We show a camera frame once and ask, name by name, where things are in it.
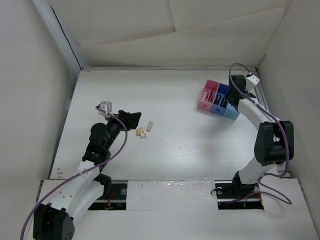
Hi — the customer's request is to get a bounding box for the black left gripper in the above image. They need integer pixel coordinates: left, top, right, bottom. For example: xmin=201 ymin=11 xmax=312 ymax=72
xmin=104 ymin=110 xmax=140 ymax=150

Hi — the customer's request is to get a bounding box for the white eraser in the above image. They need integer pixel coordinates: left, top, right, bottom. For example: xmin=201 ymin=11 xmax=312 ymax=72
xmin=140 ymin=127 xmax=148 ymax=139

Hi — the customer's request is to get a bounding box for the grey eraser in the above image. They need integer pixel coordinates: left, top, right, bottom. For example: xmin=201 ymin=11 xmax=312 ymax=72
xmin=146 ymin=121 xmax=154 ymax=132

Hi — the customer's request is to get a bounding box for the red pen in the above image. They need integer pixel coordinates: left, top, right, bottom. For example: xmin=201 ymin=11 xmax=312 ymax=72
xmin=208 ymin=90 xmax=215 ymax=103

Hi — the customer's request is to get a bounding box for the pink white pen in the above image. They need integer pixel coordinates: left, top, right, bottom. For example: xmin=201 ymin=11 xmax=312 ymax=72
xmin=202 ymin=91 xmax=211 ymax=102

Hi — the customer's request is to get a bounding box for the blue black highlighter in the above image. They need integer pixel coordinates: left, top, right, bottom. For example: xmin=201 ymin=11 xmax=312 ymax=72
xmin=220 ymin=97 xmax=228 ymax=108

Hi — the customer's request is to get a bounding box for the purple black highlighter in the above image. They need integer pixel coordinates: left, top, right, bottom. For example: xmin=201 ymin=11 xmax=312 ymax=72
xmin=213 ymin=94 xmax=222 ymax=106

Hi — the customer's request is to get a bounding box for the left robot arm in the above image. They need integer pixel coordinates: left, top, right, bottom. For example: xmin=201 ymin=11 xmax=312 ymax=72
xmin=32 ymin=106 xmax=142 ymax=240

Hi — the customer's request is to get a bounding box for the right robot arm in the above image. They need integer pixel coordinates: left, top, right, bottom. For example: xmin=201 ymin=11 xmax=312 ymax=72
xmin=226 ymin=74 xmax=295 ymax=199

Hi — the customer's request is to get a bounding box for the dark blue container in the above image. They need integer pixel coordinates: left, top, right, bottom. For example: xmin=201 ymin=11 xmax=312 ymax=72
xmin=210 ymin=83 xmax=230 ymax=116

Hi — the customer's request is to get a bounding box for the light blue container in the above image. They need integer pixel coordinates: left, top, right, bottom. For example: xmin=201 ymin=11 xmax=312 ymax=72
xmin=223 ymin=103 xmax=240 ymax=121

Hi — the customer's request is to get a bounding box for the pink container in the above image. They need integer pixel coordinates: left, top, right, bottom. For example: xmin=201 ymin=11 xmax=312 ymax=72
xmin=197 ymin=79 xmax=220 ymax=112

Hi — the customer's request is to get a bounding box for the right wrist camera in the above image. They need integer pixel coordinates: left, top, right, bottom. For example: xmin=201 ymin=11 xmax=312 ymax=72
xmin=245 ymin=74 xmax=260 ymax=93

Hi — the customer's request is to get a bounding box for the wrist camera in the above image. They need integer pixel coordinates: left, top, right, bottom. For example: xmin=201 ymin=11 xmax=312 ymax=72
xmin=245 ymin=74 xmax=260 ymax=93
xmin=95 ymin=101 xmax=112 ymax=117

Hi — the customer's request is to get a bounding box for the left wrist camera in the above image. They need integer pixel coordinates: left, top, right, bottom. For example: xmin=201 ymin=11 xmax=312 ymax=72
xmin=95 ymin=101 xmax=112 ymax=117

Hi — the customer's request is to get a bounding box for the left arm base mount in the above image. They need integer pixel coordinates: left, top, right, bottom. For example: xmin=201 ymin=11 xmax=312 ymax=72
xmin=88 ymin=173 xmax=128 ymax=211

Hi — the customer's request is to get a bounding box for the aluminium rail right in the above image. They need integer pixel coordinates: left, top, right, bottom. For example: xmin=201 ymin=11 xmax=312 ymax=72
xmin=249 ymin=69 xmax=292 ymax=179

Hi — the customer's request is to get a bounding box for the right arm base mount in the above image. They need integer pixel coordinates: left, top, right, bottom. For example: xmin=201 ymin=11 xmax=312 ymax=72
xmin=211 ymin=180 xmax=264 ymax=210

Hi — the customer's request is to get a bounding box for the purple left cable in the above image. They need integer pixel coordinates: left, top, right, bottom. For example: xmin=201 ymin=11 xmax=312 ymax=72
xmin=19 ymin=106 xmax=128 ymax=240

